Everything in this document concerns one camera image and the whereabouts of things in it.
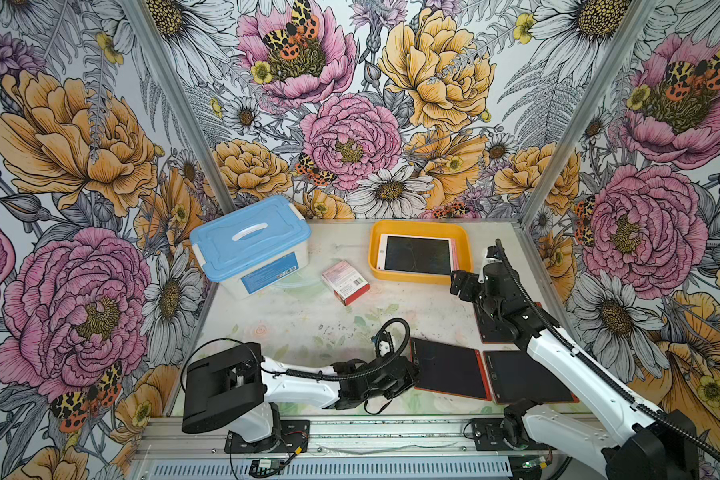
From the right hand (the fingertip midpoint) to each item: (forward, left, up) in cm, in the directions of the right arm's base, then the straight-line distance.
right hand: (463, 282), depth 82 cm
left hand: (-21, +13, -12) cm, 27 cm away
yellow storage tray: (+32, -8, -12) cm, 35 cm away
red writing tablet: (-16, +3, -20) cm, 26 cm away
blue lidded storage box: (+16, +60, 0) cm, 62 cm away
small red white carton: (+11, +32, -14) cm, 37 cm away
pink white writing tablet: (+25, +7, -17) cm, 31 cm away
